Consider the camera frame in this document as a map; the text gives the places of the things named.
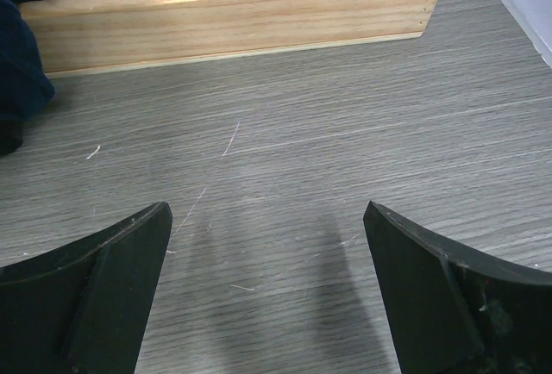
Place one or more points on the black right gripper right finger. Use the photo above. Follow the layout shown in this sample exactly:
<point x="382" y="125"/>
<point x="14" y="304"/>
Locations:
<point x="454" y="309"/>

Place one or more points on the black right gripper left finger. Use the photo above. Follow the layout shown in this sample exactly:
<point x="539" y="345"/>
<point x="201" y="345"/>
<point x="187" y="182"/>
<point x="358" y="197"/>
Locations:
<point x="83" y="307"/>

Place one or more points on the navy blue t shirt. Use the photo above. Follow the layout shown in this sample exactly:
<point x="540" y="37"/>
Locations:
<point x="25" y="89"/>

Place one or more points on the wooden clothes rack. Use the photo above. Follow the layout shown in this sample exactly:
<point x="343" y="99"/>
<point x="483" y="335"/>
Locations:
<point x="93" y="36"/>

